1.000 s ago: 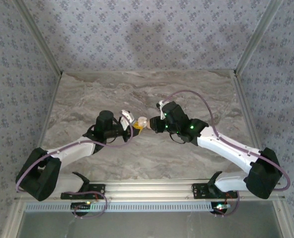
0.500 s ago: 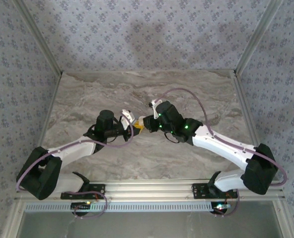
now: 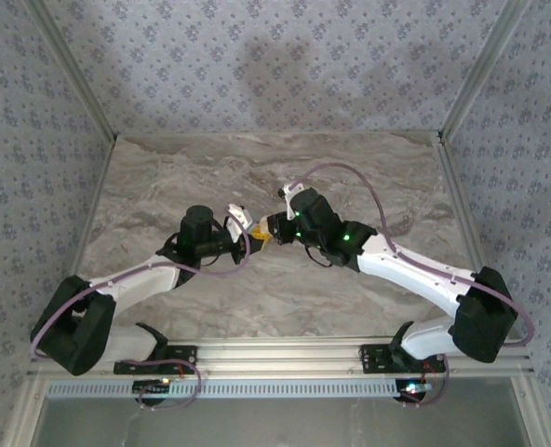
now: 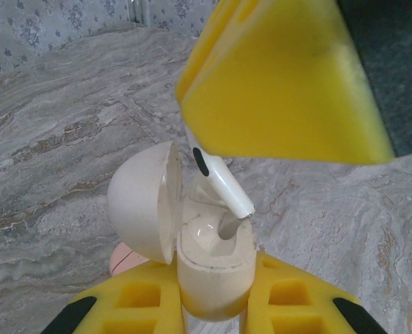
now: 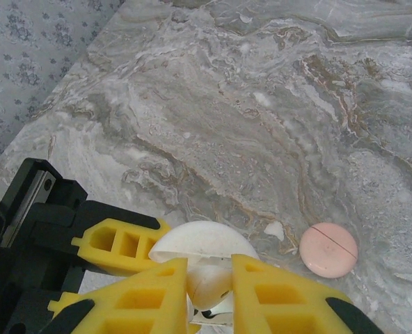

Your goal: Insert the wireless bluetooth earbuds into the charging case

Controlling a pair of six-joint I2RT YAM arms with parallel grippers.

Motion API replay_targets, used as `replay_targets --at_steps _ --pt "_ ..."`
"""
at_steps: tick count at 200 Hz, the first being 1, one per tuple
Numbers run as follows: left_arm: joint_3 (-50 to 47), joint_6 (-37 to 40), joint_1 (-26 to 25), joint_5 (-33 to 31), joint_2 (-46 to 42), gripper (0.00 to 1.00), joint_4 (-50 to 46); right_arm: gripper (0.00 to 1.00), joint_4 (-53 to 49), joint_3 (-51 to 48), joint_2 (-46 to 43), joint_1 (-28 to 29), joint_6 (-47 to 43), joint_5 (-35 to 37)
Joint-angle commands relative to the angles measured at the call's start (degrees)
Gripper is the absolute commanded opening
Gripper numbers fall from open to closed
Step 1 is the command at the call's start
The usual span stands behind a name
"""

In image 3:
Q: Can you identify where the grey slotted cable duct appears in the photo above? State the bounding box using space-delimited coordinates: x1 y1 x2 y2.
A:
45 379 407 400

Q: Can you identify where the wide aluminium mounting rail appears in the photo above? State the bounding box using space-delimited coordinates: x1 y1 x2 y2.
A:
28 339 535 378

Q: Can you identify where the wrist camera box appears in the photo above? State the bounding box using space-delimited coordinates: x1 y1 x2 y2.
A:
222 202 254 244
277 183 304 220

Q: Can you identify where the aluminium frame leg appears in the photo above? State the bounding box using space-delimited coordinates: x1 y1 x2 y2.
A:
511 375 551 447
5 375 48 447

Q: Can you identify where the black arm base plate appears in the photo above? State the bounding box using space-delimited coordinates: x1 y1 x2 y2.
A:
358 342 447 374
112 345 198 374

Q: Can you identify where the aluminium frame post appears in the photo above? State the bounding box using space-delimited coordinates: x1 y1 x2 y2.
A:
23 0 119 141
437 0 532 141

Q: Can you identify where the black controller board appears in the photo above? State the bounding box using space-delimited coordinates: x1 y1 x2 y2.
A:
396 379 433 402
133 377 172 398

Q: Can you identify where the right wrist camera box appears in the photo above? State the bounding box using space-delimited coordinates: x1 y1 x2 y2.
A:
277 183 304 220

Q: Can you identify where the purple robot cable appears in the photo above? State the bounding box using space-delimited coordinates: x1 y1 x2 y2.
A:
29 211 251 412
293 162 535 410

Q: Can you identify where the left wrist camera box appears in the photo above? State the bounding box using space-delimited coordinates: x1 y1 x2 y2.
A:
222 202 254 244

